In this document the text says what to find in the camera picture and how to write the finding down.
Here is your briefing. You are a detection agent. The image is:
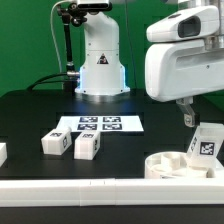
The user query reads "white cable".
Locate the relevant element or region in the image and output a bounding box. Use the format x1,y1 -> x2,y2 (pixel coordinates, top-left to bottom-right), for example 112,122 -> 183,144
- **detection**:
49,0 -> 73,74

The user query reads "black cable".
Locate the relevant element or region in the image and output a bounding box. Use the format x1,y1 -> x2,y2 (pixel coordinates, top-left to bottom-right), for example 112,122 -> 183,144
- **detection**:
26,73 -> 79,91

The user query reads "white marker sheet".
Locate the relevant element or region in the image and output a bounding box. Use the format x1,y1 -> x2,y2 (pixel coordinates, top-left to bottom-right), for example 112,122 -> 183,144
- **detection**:
57,115 -> 144,132

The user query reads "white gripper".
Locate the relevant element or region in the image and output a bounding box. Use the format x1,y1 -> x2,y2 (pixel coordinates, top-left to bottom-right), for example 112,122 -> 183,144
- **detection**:
145,39 -> 224,127

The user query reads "black camera stand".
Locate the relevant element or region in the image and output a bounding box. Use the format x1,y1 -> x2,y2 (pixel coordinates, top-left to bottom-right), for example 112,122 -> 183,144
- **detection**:
57,3 -> 87,93

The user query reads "white U-shaped fence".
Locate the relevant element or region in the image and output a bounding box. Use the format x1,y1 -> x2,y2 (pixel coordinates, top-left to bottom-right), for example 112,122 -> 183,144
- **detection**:
0,140 -> 224,208

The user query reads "white round stool seat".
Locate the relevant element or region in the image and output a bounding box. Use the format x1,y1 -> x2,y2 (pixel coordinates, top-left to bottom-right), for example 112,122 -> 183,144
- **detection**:
144,151 -> 215,179

